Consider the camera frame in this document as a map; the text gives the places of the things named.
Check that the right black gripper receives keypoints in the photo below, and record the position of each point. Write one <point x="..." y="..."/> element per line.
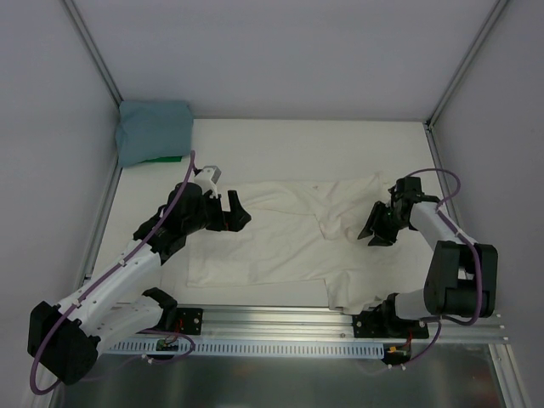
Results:
<point x="388" y="222"/>

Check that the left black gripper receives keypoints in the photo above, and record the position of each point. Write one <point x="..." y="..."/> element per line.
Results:
<point x="223" y="212"/>

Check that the white t-shirt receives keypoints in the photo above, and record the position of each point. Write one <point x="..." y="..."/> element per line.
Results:
<point x="308" y="231"/>

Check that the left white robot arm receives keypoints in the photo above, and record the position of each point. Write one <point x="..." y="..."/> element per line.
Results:
<point x="68" y="337"/>

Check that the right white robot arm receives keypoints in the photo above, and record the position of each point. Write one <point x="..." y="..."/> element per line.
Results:
<point x="460" y="285"/>

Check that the folded green t-shirt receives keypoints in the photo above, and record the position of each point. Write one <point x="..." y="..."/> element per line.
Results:
<point x="167" y="159"/>

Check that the folded blue t-shirt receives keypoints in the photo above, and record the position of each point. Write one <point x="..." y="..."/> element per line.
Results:
<point x="149" y="130"/>

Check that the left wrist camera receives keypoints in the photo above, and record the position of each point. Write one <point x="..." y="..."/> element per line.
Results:
<point x="206" y="178"/>

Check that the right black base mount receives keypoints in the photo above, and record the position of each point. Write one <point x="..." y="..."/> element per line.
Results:
<point x="378" y="325"/>

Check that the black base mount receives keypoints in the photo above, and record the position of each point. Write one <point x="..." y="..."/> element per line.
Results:
<point x="378" y="325"/>
<point x="182" y="320"/>

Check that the aluminium mounting rail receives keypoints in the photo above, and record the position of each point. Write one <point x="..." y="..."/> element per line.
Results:
<point x="316" y="325"/>

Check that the right aluminium frame post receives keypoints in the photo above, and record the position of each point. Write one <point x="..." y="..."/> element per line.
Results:
<point x="482" y="35"/>

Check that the aluminium frame post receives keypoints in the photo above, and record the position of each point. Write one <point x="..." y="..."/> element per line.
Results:
<point x="82" y="30"/>
<point x="482" y="35"/>

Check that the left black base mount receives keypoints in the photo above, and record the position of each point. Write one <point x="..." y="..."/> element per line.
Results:
<point x="182" y="320"/>

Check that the white slotted cable duct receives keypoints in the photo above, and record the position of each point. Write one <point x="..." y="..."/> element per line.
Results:
<point x="251" y="348"/>

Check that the left aluminium frame post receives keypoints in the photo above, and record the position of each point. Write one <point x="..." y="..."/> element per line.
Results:
<point x="82" y="30"/>

